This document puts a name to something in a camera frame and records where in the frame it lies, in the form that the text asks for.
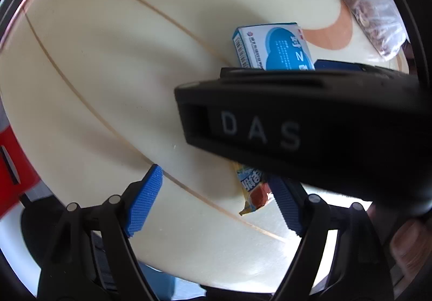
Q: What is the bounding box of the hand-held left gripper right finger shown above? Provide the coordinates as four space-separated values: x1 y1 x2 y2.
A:
268 176 395 301

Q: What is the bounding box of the red plastic stool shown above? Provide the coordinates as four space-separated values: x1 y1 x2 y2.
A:
0 125 43 217

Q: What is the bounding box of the person's right hand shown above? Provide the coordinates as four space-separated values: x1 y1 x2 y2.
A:
390 219 430 268

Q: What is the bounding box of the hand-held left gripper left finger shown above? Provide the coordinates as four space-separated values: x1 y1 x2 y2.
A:
20 164 164 301

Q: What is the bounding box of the yellow snack wrapper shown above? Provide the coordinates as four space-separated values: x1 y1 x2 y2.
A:
233 162 275 216

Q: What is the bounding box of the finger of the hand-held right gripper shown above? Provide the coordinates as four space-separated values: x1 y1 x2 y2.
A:
219 59 419 86

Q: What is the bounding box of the plastic bag of nuts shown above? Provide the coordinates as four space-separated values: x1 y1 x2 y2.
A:
329 0 410 60

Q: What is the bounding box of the light blue plastic stool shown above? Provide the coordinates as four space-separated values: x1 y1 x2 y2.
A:
138 264 176 301

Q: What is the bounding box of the blue white medicine box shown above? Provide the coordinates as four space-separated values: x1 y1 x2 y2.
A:
231 21 316 71

